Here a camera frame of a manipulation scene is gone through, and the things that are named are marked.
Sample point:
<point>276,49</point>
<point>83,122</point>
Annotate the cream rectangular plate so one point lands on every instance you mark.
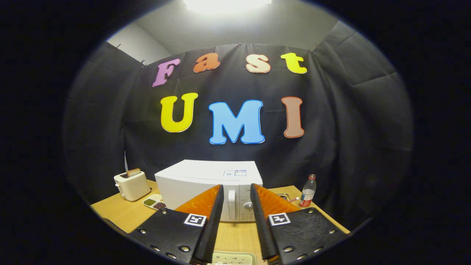
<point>232,258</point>

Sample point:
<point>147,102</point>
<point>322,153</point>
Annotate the white microwave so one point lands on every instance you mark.
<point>198,176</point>

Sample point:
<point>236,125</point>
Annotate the clear bottle with red label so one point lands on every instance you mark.
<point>307,193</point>

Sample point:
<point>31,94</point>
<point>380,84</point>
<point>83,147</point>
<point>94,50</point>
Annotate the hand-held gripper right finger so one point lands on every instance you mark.
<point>262,228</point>

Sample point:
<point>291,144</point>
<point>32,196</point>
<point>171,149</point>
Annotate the toast slice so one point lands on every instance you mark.
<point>134,172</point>

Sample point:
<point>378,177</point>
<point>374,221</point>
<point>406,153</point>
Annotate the pink striped straw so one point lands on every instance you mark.
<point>294,200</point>

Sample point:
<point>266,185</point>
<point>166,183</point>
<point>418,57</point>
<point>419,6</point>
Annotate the white divided snack dish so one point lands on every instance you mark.
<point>154,202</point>

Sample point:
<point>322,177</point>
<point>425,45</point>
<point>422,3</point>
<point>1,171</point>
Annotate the white toaster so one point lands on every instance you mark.
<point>133,187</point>

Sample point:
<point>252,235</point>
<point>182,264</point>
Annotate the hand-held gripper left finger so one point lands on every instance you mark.
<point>211,228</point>

